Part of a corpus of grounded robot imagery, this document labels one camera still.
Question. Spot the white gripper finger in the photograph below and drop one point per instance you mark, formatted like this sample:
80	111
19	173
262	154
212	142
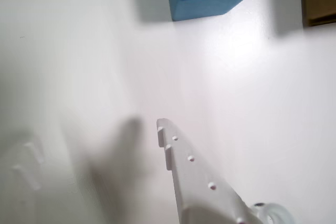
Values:
199	187
18	203

